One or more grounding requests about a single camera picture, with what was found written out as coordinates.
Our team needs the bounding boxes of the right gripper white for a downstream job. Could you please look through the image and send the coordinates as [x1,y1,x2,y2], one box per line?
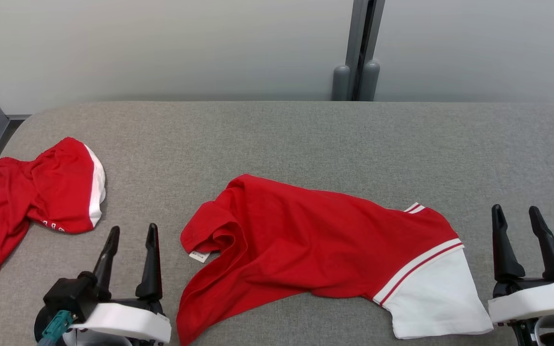
[488,204,554,346]

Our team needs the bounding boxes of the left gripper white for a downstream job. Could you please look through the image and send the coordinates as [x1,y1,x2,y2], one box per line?
[69,223,172,345]

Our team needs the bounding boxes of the red shorts white side stripe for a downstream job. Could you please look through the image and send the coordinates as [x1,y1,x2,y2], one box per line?
[0,136,107,298]

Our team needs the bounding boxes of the red Bulls jersey white sleeves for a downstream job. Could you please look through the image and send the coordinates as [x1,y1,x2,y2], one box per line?
[176,173,494,346]

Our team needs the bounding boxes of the grey rounded cylinder foot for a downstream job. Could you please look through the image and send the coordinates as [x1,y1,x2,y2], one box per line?
[332,65,351,101]
[358,60,381,101]

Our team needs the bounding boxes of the teal left cable connector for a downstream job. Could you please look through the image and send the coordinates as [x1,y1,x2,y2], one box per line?
[37,310,76,346]

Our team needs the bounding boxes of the grey vertical wall post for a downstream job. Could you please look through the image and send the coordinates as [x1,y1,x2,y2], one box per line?
[345,0,386,101]

